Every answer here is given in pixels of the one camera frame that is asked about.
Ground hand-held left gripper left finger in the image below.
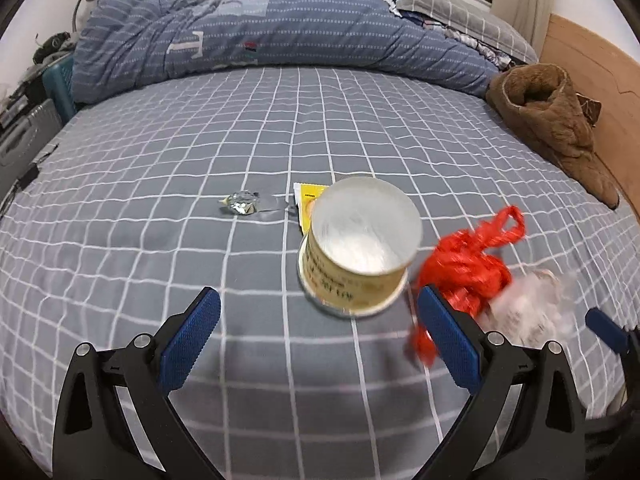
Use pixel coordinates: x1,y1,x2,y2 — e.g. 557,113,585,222
51,286,223,480

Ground wooden headboard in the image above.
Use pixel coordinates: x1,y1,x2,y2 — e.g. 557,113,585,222
537,12,640,222

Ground red plastic bag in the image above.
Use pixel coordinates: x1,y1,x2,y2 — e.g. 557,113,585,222
407,205,527,368

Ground teal plastic crate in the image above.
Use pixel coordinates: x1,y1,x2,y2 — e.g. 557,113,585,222
42,55,79,122

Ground crumpled clear plastic wrapper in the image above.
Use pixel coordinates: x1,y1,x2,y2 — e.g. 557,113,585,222
217,189,301,222

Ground yellow packet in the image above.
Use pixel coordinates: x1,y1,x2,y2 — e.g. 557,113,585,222
294,182,329,235

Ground brown plush garment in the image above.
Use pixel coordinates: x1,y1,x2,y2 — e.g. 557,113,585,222
485,63,621,210

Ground grey checked pillow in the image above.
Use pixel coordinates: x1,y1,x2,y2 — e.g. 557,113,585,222
392,0,539,64

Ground dark plaid cloth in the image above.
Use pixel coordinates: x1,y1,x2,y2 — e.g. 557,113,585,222
379,0,517,72

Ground yellow paper cup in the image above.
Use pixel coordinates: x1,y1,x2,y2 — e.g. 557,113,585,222
298,176,423,317

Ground grey suitcase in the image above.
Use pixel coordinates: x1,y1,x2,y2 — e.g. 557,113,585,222
0,99,63,172

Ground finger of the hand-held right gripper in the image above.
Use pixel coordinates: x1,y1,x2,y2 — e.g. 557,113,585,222
585,308,640,366

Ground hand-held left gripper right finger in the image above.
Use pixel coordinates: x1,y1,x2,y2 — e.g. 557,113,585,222
416,284,587,480

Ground clear plastic bag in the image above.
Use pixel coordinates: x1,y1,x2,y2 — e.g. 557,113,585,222
480,267,581,348

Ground grey checked bed sheet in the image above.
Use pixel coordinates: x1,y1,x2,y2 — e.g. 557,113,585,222
0,62,632,480

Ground blue dotted quilt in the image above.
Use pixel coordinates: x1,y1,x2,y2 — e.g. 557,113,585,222
70,0,501,107

